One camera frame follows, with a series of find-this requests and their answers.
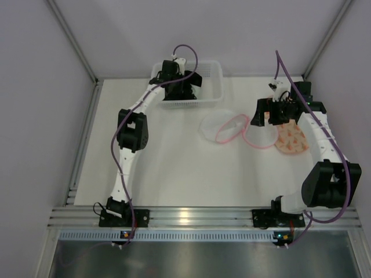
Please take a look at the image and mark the white mesh pink-trimmed laundry bag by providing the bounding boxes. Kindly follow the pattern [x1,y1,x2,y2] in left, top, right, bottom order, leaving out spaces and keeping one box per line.
[199,109,279,149]

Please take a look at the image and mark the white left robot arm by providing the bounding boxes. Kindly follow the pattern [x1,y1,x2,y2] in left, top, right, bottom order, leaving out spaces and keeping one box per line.
[110,57,202,203]

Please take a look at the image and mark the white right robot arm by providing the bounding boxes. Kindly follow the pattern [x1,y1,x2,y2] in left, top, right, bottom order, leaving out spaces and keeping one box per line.
[252,80,362,214]

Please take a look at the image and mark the peach patterned laundry bag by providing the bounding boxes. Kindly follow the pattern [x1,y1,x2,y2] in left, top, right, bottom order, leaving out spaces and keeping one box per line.
[275,116,309,155]

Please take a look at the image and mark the white plastic basket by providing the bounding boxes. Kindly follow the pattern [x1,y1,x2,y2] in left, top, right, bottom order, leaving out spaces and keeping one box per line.
[160,60,225,109]

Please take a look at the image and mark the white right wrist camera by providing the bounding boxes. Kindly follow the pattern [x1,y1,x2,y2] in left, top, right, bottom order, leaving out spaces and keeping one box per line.
[268,79,290,102]

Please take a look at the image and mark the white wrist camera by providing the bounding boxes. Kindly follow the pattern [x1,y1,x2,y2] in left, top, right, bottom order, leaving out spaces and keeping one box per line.
[268,79,290,102]
[172,54,187,75]

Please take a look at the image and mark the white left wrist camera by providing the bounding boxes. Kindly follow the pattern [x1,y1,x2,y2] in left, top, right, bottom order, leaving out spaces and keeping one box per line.
[172,54,187,75]

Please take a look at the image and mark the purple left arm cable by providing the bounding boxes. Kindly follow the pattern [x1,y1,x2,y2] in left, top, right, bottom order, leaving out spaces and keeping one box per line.
[111,44,198,247]

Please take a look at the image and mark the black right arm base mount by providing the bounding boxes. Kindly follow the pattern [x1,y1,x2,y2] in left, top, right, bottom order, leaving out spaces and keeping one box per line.
[252,196,305,229]

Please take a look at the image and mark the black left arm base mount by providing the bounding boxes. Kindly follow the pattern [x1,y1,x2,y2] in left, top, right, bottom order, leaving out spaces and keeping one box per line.
[93,197,150,228]

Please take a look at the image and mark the aluminium frame rail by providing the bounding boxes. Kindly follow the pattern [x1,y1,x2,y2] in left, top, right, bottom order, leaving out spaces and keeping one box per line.
[47,206,362,231]

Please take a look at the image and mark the white slotted cable duct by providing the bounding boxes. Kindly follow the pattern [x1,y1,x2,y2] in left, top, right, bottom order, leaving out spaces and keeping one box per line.
[59,229,291,242]

